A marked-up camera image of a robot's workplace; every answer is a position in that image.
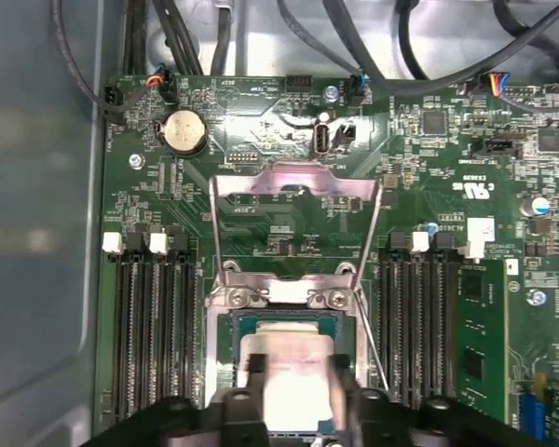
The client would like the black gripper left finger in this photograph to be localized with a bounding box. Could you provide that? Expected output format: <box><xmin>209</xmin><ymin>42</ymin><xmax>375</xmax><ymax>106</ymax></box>
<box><xmin>78</xmin><ymin>354</ymin><xmax>280</xmax><ymax>447</ymax></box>

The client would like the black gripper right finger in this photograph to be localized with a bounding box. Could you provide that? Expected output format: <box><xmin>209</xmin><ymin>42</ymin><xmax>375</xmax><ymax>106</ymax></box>
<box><xmin>316</xmin><ymin>354</ymin><xmax>546</xmax><ymax>447</ymax></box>

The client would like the silver CPU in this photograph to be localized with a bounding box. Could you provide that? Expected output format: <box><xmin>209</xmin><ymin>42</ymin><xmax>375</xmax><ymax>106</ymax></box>
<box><xmin>231</xmin><ymin>312</ymin><xmax>358</xmax><ymax>438</ymax></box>

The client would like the metal socket cover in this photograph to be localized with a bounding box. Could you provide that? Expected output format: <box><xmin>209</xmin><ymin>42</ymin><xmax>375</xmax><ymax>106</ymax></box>
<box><xmin>208</xmin><ymin>160</ymin><xmax>385</xmax><ymax>306</ymax></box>

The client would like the metal CPU socket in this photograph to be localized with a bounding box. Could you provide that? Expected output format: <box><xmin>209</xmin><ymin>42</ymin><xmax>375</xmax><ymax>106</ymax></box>
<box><xmin>203</xmin><ymin>259</ymin><xmax>370</xmax><ymax>447</ymax></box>

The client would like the RAM slot with white clips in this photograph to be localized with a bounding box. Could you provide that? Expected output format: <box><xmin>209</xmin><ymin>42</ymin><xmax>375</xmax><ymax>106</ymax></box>
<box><xmin>440</xmin><ymin>239</ymin><xmax>484</xmax><ymax>402</ymax></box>
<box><xmin>147</xmin><ymin>231</ymin><xmax>175</xmax><ymax>411</ymax></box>
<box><xmin>399</xmin><ymin>230</ymin><xmax>430</xmax><ymax>411</ymax></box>
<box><xmin>101</xmin><ymin>231</ymin><xmax>132</xmax><ymax>420</ymax></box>

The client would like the blue expansion slot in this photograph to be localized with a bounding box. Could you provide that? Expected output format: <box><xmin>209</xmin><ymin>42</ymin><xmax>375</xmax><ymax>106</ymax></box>
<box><xmin>519</xmin><ymin>393</ymin><xmax>550</xmax><ymax>433</ymax></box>

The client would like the green motherboard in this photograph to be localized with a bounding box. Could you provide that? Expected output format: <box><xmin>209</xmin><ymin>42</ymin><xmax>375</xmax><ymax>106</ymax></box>
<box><xmin>95</xmin><ymin>73</ymin><xmax>559</xmax><ymax>447</ymax></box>

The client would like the internal USB port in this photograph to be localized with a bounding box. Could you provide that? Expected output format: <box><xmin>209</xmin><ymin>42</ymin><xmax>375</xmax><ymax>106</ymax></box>
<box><xmin>313</xmin><ymin>122</ymin><xmax>333</xmax><ymax>156</ymax></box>

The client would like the silver coin battery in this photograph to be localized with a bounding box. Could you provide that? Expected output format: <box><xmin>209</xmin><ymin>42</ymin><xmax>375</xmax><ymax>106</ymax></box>
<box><xmin>159</xmin><ymin>109</ymin><xmax>210</xmax><ymax>158</ymax></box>

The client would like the black open PC case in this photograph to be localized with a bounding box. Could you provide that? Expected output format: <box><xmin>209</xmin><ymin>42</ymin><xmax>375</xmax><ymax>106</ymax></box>
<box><xmin>0</xmin><ymin>0</ymin><xmax>559</xmax><ymax>447</ymax></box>

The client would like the metal wire locking lever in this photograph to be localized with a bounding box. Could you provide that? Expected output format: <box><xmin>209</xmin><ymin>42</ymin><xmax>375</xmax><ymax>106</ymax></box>
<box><xmin>352</xmin><ymin>288</ymin><xmax>392</xmax><ymax>393</ymax></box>

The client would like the thick grey cable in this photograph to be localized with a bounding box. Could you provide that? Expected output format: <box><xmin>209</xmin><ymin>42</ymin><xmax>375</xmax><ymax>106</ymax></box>
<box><xmin>376</xmin><ymin>0</ymin><xmax>559</xmax><ymax>92</ymax></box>

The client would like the black cable bundle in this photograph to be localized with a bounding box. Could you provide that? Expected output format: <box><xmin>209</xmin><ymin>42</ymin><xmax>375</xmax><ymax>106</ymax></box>
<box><xmin>122</xmin><ymin>0</ymin><xmax>149</xmax><ymax>77</ymax></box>

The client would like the thin grey fan cable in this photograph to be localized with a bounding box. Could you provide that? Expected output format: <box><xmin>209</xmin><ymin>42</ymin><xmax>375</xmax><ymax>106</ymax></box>
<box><xmin>49</xmin><ymin>0</ymin><xmax>169</xmax><ymax>125</ymax></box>

